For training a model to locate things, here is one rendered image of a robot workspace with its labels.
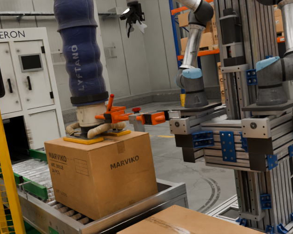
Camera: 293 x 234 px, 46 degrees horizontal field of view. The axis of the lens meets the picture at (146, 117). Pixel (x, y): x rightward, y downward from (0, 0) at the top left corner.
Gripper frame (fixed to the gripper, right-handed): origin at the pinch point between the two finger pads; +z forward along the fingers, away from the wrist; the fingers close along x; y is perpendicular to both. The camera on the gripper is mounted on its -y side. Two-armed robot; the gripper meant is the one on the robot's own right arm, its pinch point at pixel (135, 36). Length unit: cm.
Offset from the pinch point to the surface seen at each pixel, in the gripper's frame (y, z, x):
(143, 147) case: -22, 65, -16
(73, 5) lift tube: -38.3, -18.8, 3.5
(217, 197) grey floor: 107, 152, 37
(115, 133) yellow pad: -28, 55, -1
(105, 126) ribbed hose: -37, 49, -6
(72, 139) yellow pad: -46, 55, 18
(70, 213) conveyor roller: -55, 98, 18
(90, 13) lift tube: -28.0, -14.4, 2.9
